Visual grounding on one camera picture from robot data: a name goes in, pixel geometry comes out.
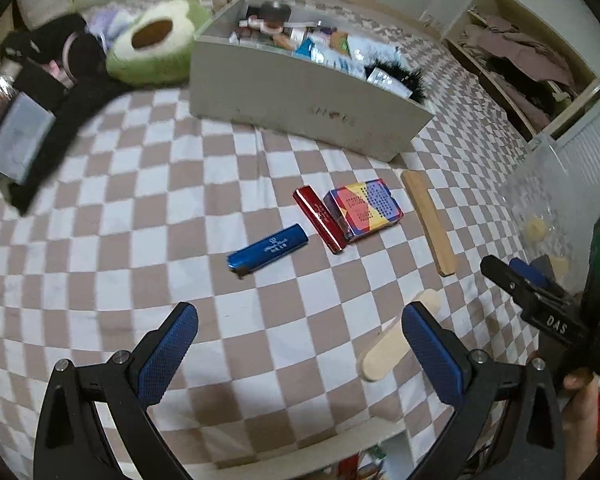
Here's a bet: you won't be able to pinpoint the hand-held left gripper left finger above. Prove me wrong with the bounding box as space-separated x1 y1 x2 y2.
35 301 201 480

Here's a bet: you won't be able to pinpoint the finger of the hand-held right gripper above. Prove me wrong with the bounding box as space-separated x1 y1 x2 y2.
509 257 567 299
481 255 537 307

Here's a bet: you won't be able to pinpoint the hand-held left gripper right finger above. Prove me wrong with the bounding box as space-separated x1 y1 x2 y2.
401 302 564 480

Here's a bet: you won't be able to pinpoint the rounded pale wooden paddle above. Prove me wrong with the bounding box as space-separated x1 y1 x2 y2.
357 288 441 382

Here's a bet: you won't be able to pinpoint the wooden stick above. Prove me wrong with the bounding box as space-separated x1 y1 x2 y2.
401 169 456 276

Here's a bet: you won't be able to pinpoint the shallow white box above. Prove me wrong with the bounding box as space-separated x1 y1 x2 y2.
330 430 412 480

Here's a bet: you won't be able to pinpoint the blue long case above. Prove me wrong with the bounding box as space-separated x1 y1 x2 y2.
227 223 310 278

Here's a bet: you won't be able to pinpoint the colourful patterned box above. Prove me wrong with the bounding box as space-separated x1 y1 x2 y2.
323 178 405 244

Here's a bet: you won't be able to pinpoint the red long case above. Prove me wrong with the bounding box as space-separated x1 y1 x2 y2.
293 185 349 255

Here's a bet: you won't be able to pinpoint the person's right hand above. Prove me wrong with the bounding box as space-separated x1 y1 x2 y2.
560 369 600 466

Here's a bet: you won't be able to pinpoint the clear plastic bag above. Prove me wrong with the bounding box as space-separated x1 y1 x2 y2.
497 137 600 292

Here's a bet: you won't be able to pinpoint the brown white checkered blanket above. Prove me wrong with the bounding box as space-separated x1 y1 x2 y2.
0 0 581 480

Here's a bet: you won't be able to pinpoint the pile of dark clothes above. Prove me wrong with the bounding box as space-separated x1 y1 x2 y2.
484 55 557 132

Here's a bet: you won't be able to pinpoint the black furry item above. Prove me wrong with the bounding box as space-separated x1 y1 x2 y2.
366 57 427 107

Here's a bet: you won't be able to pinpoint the pile of pink clothes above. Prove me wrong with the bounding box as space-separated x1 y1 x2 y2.
457 14 587 87

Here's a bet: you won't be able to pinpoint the wooden wardrobe shelf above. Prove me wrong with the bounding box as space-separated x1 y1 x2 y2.
440 0 600 142

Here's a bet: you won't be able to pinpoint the long black cloth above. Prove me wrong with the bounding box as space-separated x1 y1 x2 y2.
7 77 131 213

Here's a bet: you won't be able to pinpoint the large white storage box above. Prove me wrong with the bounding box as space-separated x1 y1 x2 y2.
189 0 435 163

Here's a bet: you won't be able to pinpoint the grey flat box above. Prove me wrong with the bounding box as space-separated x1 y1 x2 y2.
0 97 56 184

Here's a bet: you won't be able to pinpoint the pile of small packets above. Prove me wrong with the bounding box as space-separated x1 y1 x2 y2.
230 0 427 107

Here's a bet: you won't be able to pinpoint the green avocado plush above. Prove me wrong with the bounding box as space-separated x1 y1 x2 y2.
105 0 210 86

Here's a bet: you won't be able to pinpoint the black notebook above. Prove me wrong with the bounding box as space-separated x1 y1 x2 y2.
15 57 76 111

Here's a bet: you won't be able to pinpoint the pink black headphones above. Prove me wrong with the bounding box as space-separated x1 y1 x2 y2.
62 30 107 81

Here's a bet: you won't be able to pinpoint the lavender packet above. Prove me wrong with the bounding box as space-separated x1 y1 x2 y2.
87 10 136 42

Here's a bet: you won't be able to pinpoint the black cap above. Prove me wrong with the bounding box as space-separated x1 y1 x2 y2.
0 14 88 61

